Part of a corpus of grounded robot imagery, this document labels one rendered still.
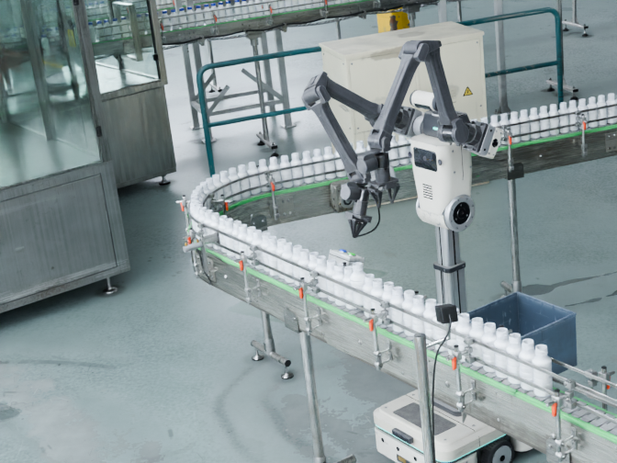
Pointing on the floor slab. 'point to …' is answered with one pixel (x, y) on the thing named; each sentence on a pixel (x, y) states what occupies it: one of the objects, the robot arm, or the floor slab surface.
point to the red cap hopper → (229, 86)
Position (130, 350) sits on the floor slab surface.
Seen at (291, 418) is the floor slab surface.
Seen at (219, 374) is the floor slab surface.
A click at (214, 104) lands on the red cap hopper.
